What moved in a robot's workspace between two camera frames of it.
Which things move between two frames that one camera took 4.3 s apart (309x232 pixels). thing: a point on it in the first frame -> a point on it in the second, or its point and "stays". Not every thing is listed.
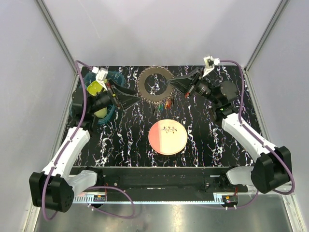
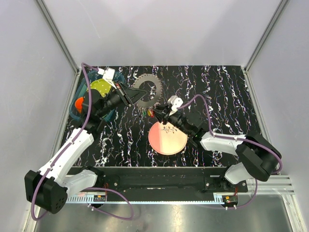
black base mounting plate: [209, 179] stays
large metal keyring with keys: [163, 100] -> [147, 107]
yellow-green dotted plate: [94, 87] stays
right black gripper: [189, 84] -> [162, 114]
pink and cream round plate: [167, 137] stays
